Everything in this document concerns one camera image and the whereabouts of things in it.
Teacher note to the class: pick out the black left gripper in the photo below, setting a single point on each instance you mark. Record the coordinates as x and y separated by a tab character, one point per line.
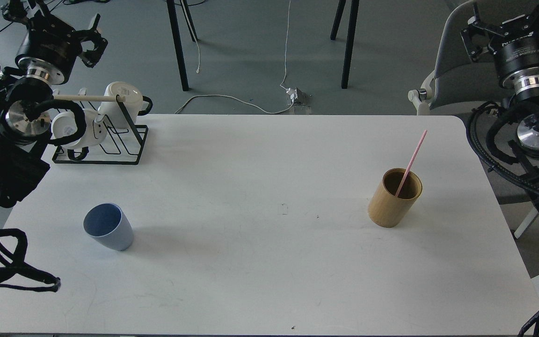
51	40

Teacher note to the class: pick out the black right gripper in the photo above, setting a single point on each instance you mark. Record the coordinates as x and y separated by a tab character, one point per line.
514	44

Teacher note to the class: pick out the blue cup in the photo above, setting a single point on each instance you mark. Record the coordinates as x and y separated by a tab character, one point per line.
108	225

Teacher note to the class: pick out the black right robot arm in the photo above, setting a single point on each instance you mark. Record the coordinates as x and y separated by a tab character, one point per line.
506	136

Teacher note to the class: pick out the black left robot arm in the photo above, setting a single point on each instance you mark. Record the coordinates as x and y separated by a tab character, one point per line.
22	168

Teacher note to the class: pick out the grey office chair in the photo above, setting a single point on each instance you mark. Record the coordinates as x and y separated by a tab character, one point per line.
456	79

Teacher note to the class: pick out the white mug front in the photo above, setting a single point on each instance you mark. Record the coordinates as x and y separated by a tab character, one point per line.
96	132

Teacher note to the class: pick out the white mug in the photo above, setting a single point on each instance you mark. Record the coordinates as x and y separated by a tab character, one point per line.
127	103
96	132

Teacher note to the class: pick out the white mug rear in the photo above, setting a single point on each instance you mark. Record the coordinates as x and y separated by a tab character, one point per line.
127	103

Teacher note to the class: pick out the black table leg left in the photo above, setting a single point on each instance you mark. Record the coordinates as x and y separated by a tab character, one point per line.
176	37

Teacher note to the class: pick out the black table leg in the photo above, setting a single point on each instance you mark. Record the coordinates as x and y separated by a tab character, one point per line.
350	38
176	37

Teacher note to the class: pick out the black table leg right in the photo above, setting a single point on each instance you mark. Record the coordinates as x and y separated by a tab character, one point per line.
350	38

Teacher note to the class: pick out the bamboo cylinder holder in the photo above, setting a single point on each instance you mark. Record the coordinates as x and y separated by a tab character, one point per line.
388	205

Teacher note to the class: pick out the black wire mug rack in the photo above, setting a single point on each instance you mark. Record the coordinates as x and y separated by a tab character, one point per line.
121	147

